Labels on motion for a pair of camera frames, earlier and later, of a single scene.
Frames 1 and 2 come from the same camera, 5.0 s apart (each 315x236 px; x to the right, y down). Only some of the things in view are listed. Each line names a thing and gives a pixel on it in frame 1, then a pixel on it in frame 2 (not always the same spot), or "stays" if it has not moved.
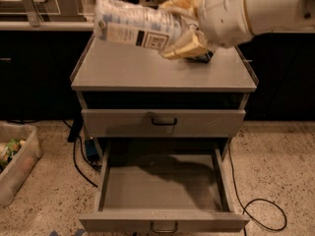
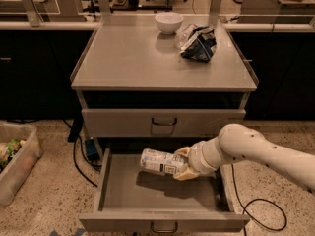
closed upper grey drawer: [162, 123] stays
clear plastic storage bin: [20, 153] stays
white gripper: [223, 14] → [196, 158]
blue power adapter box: [92, 150] stays
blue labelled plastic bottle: [135, 23] → [160, 161]
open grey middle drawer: [164, 189] stays
